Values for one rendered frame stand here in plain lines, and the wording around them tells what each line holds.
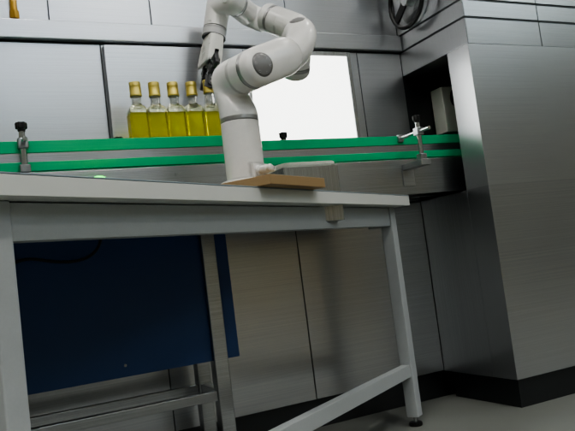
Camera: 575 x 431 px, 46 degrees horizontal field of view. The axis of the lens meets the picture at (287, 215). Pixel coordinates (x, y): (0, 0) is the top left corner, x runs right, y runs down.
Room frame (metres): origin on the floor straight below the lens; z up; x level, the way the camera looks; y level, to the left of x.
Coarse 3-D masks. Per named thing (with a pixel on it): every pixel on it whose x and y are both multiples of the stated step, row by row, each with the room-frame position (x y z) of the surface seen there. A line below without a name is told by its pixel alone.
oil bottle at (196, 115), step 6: (186, 108) 2.04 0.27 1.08; (192, 108) 2.02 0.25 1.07; (198, 108) 2.03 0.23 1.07; (192, 114) 2.02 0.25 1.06; (198, 114) 2.03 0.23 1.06; (204, 114) 2.04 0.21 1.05; (192, 120) 2.02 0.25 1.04; (198, 120) 2.03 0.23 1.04; (204, 120) 2.04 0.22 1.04; (192, 126) 2.02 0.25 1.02; (198, 126) 2.03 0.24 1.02; (204, 126) 2.04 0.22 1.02; (192, 132) 2.02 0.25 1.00; (198, 132) 2.03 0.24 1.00; (204, 132) 2.04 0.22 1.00
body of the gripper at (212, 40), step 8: (208, 32) 2.07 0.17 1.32; (216, 32) 2.07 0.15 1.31; (208, 40) 2.06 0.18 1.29; (216, 40) 2.05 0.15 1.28; (224, 40) 2.11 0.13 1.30; (208, 48) 2.05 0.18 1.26; (216, 48) 2.05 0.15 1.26; (200, 56) 2.10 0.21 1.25; (208, 56) 2.04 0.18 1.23; (200, 64) 2.09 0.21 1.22
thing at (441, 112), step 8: (440, 88) 2.60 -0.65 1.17; (448, 88) 2.61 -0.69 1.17; (432, 96) 2.65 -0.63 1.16; (440, 96) 2.61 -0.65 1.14; (448, 96) 2.61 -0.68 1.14; (432, 104) 2.65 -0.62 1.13; (440, 104) 2.61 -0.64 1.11; (448, 104) 2.60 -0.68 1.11; (440, 112) 2.62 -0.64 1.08; (448, 112) 2.60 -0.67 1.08; (440, 120) 2.62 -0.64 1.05; (448, 120) 2.60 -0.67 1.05; (456, 120) 2.62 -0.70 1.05; (440, 128) 2.63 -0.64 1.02; (448, 128) 2.60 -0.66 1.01; (456, 128) 2.61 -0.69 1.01
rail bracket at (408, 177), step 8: (416, 120) 2.23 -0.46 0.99; (416, 128) 2.23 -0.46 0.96; (424, 128) 2.20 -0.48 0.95; (400, 136) 2.33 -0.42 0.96; (408, 136) 2.29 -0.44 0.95; (416, 160) 2.24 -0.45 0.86; (424, 160) 2.23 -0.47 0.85; (408, 168) 2.29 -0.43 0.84; (408, 176) 2.32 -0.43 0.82; (408, 184) 2.32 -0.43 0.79
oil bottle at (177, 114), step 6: (168, 108) 2.01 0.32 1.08; (174, 108) 2.00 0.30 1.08; (180, 108) 2.01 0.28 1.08; (168, 114) 2.00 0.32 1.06; (174, 114) 2.00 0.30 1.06; (180, 114) 2.01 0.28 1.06; (186, 114) 2.02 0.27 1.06; (174, 120) 2.00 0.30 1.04; (180, 120) 2.01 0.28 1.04; (186, 120) 2.02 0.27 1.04; (174, 126) 2.00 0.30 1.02; (180, 126) 2.01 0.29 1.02; (186, 126) 2.01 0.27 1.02; (174, 132) 2.00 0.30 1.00; (180, 132) 2.01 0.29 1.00; (186, 132) 2.01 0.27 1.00
